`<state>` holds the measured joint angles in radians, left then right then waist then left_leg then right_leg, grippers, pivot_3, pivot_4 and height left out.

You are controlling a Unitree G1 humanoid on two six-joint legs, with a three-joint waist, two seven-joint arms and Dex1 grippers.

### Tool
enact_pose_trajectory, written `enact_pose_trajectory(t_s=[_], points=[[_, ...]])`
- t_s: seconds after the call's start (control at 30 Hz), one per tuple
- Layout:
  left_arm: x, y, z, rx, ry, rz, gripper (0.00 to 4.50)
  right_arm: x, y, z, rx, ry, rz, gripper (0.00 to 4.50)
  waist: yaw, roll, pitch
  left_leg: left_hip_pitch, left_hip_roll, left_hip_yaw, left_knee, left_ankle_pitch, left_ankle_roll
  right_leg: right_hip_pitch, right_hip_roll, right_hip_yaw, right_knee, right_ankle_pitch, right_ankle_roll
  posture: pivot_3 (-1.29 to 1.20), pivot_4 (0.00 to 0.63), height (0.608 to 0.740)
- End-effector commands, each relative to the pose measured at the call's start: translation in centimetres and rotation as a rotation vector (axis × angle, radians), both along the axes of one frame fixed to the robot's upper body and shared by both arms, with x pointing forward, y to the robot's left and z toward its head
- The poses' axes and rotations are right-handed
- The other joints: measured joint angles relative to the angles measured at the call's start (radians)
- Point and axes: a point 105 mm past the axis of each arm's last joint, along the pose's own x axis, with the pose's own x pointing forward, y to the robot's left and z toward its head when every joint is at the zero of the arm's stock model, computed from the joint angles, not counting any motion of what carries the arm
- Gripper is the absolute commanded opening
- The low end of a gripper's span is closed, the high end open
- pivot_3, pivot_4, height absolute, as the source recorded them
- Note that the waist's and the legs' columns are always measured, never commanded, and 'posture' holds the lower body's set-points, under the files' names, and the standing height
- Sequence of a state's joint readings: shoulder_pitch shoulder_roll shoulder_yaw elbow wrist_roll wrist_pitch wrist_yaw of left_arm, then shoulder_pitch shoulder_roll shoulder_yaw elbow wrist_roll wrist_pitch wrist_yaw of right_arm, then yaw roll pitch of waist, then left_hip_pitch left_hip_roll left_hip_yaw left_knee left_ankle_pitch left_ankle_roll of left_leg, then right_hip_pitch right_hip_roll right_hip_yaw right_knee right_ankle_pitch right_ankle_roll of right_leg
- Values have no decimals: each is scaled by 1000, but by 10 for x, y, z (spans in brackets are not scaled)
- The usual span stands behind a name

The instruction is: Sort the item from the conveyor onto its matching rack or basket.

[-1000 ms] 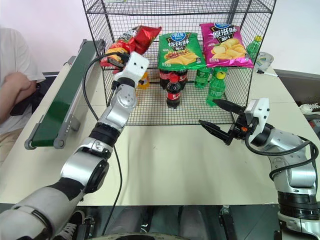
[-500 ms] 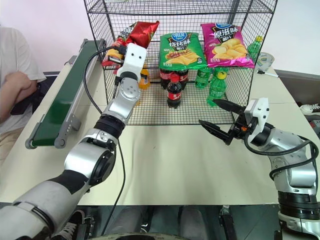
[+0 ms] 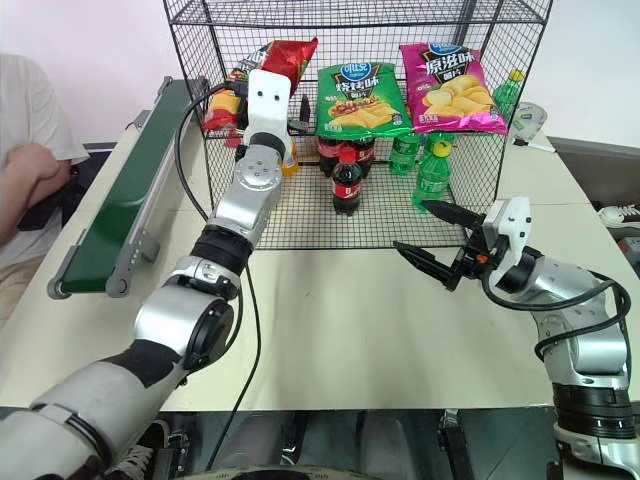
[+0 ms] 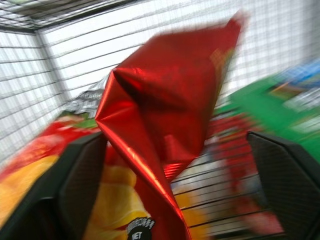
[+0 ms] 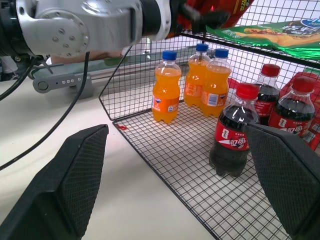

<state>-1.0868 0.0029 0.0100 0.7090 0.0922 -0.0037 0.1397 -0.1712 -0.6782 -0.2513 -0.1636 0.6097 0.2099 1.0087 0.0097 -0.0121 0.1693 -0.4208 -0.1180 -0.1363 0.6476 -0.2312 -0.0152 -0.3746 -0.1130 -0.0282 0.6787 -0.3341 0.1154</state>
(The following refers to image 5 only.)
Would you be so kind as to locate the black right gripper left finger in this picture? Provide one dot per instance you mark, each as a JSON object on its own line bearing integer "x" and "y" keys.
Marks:
{"x": 60, "y": 185}

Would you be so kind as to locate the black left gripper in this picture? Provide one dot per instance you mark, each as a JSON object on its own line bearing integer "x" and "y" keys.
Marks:
{"x": 178, "y": 10}

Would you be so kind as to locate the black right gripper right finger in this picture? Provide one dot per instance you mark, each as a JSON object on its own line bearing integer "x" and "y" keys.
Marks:
{"x": 287, "y": 180}

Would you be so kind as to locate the red chip bag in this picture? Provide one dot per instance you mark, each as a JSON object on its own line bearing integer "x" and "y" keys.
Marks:
{"x": 240, "y": 10}

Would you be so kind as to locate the grey green-belt conveyor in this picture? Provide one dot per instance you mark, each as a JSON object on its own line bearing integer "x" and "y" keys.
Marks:
{"x": 60, "y": 83}

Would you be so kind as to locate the person behind conveyor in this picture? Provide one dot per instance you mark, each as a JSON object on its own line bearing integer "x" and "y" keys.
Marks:
{"x": 100, "y": 55}

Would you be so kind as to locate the green chip bag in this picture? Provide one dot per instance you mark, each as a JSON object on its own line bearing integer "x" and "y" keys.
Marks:
{"x": 275, "y": 35}

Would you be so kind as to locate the orange soda bottle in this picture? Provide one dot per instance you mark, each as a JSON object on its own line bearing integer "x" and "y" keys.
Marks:
{"x": 166, "y": 92}
{"x": 193, "y": 82}
{"x": 215, "y": 90}

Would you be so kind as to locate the red-label cola bottle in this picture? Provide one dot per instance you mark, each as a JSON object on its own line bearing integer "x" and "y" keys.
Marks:
{"x": 266, "y": 100}
{"x": 231, "y": 140}
{"x": 292, "y": 112}

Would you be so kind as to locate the small red scrap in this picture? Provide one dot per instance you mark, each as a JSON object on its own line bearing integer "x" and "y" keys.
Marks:
{"x": 122, "y": 127}

